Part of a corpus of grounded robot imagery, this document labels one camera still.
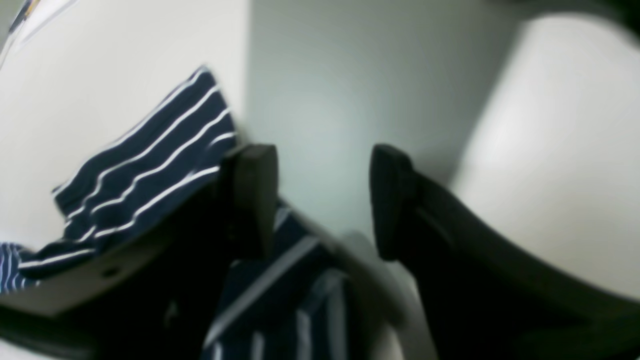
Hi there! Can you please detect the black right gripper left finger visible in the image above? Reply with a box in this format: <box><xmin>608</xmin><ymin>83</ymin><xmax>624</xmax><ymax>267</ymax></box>
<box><xmin>1</xmin><ymin>144</ymin><xmax>279</xmax><ymax>360</ymax></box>

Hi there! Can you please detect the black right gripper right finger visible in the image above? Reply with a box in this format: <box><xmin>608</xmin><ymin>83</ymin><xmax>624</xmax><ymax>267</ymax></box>
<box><xmin>369</xmin><ymin>144</ymin><xmax>640</xmax><ymax>360</ymax></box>

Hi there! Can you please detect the navy white striped T-shirt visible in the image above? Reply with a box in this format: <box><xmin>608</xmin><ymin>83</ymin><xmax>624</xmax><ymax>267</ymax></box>
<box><xmin>1</xmin><ymin>66</ymin><xmax>369</xmax><ymax>360</ymax></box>

